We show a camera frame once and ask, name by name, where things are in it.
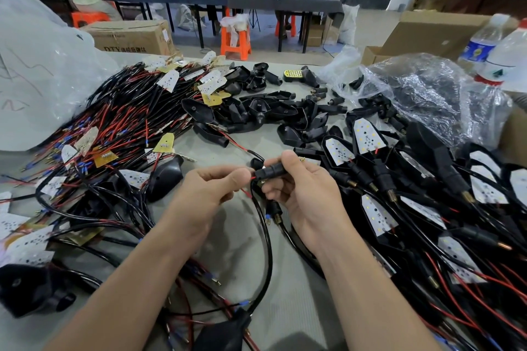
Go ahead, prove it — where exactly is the person's left hand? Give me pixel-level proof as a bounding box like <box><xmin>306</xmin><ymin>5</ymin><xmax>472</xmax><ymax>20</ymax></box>
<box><xmin>162</xmin><ymin>165</ymin><xmax>254</xmax><ymax>245</ymax></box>

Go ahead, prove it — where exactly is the person's right hand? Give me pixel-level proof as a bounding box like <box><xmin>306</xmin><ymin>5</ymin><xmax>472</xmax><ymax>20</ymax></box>
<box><xmin>260</xmin><ymin>150</ymin><xmax>351</xmax><ymax>254</ymax></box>

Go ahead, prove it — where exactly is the black rubber lamp stem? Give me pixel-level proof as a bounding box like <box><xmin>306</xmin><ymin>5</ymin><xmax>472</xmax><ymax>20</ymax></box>
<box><xmin>252</xmin><ymin>162</ymin><xmax>289</xmax><ymax>181</ymax></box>

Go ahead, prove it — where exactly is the black sheathed cable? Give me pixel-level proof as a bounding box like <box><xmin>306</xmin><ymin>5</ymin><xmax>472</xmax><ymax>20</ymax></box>
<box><xmin>165</xmin><ymin>182</ymin><xmax>275</xmax><ymax>319</ymax></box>

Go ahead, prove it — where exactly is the person's left forearm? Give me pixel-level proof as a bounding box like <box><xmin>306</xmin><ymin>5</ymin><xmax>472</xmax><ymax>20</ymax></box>
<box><xmin>43</xmin><ymin>219</ymin><xmax>206</xmax><ymax>351</ymax></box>

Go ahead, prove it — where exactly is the person's right forearm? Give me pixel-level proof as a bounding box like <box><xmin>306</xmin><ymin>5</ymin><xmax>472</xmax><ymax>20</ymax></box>
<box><xmin>313</xmin><ymin>227</ymin><xmax>444</xmax><ymax>351</ymax></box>

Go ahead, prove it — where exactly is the black lamp housing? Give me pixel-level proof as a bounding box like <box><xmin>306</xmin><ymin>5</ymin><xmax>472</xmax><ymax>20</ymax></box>
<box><xmin>0</xmin><ymin>264</ymin><xmax>77</xmax><ymax>319</ymax></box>
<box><xmin>144</xmin><ymin>156</ymin><xmax>184</xmax><ymax>203</ymax></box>
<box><xmin>193</xmin><ymin>309</ymin><xmax>253</xmax><ymax>351</ymax></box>

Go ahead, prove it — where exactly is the pile of empty black housings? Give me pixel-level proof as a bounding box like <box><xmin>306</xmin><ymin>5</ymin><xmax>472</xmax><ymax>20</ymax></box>
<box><xmin>181</xmin><ymin>62</ymin><xmax>367</xmax><ymax>149</ymax></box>

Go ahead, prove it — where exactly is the black lamp yellow board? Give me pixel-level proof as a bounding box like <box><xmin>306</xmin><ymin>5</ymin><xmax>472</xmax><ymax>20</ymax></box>
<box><xmin>283</xmin><ymin>66</ymin><xmax>320</xmax><ymax>89</ymax></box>

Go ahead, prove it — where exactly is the orange plastic stool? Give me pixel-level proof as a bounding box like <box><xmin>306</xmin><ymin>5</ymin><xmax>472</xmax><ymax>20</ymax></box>
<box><xmin>71</xmin><ymin>11</ymin><xmax>111</xmax><ymax>29</ymax></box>
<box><xmin>274</xmin><ymin>14</ymin><xmax>297</xmax><ymax>38</ymax></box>
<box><xmin>220</xmin><ymin>27</ymin><xmax>252</xmax><ymax>61</ymax></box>

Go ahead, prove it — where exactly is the small cardboard box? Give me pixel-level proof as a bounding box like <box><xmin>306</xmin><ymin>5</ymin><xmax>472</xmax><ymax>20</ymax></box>
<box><xmin>305</xmin><ymin>24</ymin><xmax>339</xmax><ymax>48</ymax></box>

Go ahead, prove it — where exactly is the pile of assembled signal lamps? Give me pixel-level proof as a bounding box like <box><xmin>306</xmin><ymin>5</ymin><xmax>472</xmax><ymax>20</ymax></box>
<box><xmin>294</xmin><ymin>116</ymin><xmax>527</xmax><ymax>351</ymax></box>

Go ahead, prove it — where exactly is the clear crumpled plastic bag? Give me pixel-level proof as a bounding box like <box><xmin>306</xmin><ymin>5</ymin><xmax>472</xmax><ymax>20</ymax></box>
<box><xmin>317</xmin><ymin>46</ymin><xmax>514</xmax><ymax>150</ymax></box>

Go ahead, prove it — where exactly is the white sack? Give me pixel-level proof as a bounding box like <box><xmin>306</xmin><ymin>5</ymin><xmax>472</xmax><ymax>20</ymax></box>
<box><xmin>338</xmin><ymin>4</ymin><xmax>360</xmax><ymax>46</ymax></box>

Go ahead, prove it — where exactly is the printed brown cardboard box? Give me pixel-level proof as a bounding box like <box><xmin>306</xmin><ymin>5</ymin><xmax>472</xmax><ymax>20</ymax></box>
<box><xmin>82</xmin><ymin>19</ymin><xmax>177</xmax><ymax>57</ymax></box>

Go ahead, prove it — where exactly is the long grey work table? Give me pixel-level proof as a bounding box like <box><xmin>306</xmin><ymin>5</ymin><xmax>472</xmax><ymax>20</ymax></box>
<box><xmin>101</xmin><ymin>0</ymin><xmax>345</xmax><ymax>54</ymax></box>

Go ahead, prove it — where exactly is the open plain cardboard box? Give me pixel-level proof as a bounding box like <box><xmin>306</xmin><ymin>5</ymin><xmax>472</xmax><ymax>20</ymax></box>
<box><xmin>361</xmin><ymin>10</ymin><xmax>519</xmax><ymax>67</ymax></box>

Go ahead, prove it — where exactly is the large white plastic bag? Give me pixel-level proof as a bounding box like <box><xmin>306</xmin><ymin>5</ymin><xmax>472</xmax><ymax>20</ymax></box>
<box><xmin>0</xmin><ymin>0</ymin><xmax>122</xmax><ymax>152</ymax></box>

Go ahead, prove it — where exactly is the water bottle blue label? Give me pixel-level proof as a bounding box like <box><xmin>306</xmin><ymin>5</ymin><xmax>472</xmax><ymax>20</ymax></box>
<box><xmin>458</xmin><ymin>13</ymin><xmax>510</xmax><ymax>72</ymax></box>

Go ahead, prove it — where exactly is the water bottle red cap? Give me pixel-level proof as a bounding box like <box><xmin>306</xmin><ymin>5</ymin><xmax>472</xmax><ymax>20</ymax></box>
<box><xmin>474</xmin><ymin>18</ymin><xmax>527</xmax><ymax>94</ymax></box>

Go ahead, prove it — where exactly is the pile of wired circuit boards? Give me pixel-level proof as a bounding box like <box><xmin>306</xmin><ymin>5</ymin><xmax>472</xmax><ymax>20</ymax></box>
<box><xmin>0</xmin><ymin>50</ymin><xmax>248</xmax><ymax>240</ymax></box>

